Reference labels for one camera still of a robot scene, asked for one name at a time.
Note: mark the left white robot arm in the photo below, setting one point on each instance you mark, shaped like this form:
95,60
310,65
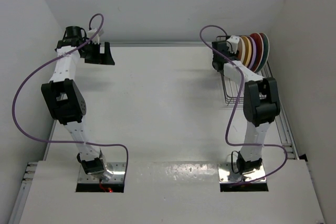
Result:
65,101

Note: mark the red teal floral plate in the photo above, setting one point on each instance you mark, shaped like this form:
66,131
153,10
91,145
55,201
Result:
265,55
259,50

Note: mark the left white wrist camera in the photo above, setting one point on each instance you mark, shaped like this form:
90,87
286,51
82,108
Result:
95,35

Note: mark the purple plate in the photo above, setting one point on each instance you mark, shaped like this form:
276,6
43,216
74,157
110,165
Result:
253,54

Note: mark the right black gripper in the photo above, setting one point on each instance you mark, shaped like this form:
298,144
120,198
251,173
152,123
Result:
233,54

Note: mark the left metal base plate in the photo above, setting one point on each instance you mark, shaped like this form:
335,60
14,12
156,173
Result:
114,175

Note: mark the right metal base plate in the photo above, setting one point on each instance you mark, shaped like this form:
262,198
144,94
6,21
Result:
227,175

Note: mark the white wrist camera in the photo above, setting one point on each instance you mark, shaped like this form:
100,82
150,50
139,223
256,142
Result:
233,42
95,35

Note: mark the wire dish rack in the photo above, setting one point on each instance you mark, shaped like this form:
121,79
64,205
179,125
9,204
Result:
229,85

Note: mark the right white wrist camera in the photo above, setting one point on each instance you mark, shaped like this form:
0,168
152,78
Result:
233,42

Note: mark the cream plate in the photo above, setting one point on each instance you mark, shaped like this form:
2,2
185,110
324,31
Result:
241,49

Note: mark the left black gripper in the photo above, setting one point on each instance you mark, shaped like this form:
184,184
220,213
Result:
104,59

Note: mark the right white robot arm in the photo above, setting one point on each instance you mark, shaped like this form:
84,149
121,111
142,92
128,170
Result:
261,102

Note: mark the metal base plate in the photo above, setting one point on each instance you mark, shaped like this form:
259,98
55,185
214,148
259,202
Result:
227,175
114,175

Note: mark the tan plate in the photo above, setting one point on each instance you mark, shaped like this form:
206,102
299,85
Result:
248,51

